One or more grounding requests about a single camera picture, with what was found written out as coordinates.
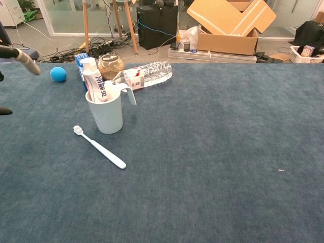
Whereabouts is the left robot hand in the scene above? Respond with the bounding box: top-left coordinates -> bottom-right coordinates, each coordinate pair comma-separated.
0,45 -> 41,116

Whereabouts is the white floral toothpaste tube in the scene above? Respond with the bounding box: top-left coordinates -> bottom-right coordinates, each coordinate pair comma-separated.
79,57 -> 120,104

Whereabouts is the light blue toothbrush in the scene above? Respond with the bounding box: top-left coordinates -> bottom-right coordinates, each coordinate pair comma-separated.
73,125 -> 127,170

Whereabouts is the dark blue machine base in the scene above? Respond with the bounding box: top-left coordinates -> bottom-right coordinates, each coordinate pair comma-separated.
0,21 -> 40,63

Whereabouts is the blue foam ball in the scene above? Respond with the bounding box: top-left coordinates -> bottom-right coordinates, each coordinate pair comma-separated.
50,66 -> 67,83

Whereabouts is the green cloth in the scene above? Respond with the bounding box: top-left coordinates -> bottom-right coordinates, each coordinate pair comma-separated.
24,10 -> 38,23

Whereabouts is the blue cardboard box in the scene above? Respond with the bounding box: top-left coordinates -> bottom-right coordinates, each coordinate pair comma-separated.
74,53 -> 89,91

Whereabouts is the white cabinet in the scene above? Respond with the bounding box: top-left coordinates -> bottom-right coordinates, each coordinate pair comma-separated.
0,0 -> 26,27

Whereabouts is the wooden stand leg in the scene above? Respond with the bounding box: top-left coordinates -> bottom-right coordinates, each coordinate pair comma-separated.
83,0 -> 90,53
112,0 -> 123,38
123,0 -> 139,55

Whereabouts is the glass jar of grains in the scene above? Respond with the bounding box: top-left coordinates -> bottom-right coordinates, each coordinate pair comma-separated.
97,53 -> 126,81

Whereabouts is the clear plastic water bottle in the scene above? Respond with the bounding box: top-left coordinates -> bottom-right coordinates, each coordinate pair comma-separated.
112,61 -> 173,90

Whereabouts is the black computer tower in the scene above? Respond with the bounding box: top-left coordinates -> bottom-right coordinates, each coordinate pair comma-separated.
136,5 -> 178,51

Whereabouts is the white plastic bag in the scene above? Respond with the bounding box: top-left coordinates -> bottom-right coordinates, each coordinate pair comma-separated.
177,26 -> 199,50

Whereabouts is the blue carpet table cover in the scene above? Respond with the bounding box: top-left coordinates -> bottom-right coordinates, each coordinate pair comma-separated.
0,62 -> 324,243

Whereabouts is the open brown cardboard box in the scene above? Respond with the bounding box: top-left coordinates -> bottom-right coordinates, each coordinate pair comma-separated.
196,25 -> 259,56

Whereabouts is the large flattened cardboard sheet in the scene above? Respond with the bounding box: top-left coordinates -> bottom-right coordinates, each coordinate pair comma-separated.
186,0 -> 277,36

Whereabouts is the small cardboard piece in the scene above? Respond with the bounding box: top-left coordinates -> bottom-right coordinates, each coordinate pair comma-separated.
268,53 -> 292,62

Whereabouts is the white plastic basket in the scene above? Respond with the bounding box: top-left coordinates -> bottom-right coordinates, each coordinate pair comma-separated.
290,45 -> 324,64

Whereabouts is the small printed carton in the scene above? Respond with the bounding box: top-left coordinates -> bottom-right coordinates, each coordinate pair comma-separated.
301,45 -> 315,57

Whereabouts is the black cloth covered object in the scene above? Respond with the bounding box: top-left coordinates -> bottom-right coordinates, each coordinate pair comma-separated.
295,20 -> 324,51

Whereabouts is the black cable tangle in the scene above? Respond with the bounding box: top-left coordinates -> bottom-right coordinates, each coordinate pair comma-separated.
43,36 -> 135,63

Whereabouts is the light blue handled cup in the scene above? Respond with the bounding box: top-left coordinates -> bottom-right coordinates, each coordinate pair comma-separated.
85,82 -> 138,134

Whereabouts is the blue network cable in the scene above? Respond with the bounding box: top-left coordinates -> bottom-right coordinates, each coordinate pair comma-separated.
138,19 -> 177,38

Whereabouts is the aluminium rail platform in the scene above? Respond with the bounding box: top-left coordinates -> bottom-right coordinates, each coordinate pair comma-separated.
168,47 -> 258,64

